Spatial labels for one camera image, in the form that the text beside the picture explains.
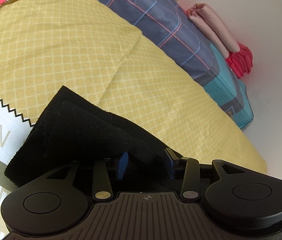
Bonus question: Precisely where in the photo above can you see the black knit pants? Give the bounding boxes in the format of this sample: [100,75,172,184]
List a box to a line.
[4,87,180,192]

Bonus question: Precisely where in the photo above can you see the purple plaid folded duvet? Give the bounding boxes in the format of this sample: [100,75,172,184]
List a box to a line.
[99,0,254,129]

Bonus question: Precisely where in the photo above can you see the pink folded blanket stack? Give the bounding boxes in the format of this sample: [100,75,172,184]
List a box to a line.
[186,3,240,59]

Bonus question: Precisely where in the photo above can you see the red folded clothes stack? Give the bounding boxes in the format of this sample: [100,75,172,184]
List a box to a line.
[225,43,253,79]

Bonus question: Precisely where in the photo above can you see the yellow quilted blanket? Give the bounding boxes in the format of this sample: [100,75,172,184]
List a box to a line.
[0,0,268,240]

